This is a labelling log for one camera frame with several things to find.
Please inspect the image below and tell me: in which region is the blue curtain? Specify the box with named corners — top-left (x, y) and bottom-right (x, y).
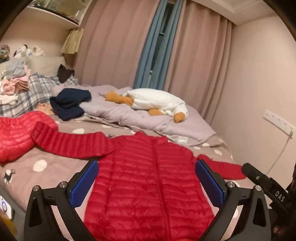
top-left (133, 0), bottom-right (188, 90)

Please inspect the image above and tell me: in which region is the peach garment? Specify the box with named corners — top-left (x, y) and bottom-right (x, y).
top-left (37, 103), bottom-right (55, 115)

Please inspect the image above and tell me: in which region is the floral cushion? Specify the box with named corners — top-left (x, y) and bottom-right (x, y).
top-left (0, 45), bottom-right (11, 63)

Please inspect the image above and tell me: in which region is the beige pillow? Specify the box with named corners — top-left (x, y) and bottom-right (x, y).
top-left (0, 56), bottom-right (66, 78)

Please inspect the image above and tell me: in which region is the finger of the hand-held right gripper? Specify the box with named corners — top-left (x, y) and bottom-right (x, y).
top-left (242, 163), bottom-right (271, 189)

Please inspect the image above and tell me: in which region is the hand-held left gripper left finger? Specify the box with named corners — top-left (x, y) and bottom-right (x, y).
top-left (24, 159), bottom-right (100, 241)

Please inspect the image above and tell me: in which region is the pink curtain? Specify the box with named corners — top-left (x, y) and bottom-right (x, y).
top-left (162, 0), bottom-right (234, 126)
top-left (74, 0), bottom-right (160, 88)

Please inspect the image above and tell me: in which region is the white garment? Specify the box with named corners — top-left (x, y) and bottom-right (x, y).
top-left (0, 93), bottom-right (19, 105)

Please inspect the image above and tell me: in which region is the white wall shelf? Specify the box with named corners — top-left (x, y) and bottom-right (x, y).
top-left (23, 0), bottom-right (82, 29)

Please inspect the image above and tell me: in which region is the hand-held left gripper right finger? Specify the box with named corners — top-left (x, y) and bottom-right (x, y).
top-left (195, 159), bottom-right (271, 241)

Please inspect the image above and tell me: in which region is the pink garment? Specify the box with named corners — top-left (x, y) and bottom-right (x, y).
top-left (1, 66), bottom-right (31, 96)

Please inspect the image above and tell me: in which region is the red down jacket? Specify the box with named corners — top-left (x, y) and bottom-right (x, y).
top-left (0, 111), bottom-right (59, 163)
top-left (31, 121), bottom-right (247, 241)

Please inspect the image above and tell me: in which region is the yellow pleated fabric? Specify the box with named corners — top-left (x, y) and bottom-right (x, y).
top-left (61, 28), bottom-right (84, 55)

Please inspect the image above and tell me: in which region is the white wall socket strip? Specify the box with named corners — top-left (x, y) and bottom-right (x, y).
top-left (264, 109), bottom-right (296, 138)

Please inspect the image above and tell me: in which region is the navy garment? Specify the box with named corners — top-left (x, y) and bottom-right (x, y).
top-left (50, 88), bottom-right (92, 121)

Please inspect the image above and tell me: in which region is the grey garment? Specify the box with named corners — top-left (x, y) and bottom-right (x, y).
top-left (5, 59), bottom-right (27, 78)

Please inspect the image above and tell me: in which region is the window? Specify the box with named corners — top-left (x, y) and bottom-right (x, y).
top-left (150, 3), bottom-right (175, 75)

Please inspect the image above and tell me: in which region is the lilac duvet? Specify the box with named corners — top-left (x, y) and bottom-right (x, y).
top-left (51, 85), bottom-right (216, 142)

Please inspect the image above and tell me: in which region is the dark brown garment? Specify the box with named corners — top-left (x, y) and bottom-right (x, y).
top-left (57, 64), bottom-right (75, 83)

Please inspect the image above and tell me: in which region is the plaid blanket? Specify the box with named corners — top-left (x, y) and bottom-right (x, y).
top-left (0, 73), bottom-right (78, 117)

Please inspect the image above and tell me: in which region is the white cable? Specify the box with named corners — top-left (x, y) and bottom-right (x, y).
top-left (266, 130), bottom-right (295, 176)

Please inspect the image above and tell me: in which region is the white and black plush toy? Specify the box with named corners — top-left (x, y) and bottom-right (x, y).
top-left (14, 45), bottom-right (33, 58)

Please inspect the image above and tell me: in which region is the white device with blue ring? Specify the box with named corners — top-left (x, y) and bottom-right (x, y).
top-left (0, 196), bottom-right (15, 219)

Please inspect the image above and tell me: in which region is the white goose plush toy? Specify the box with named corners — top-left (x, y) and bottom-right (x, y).
top-left (105, 88), bottom-right (189, 124)

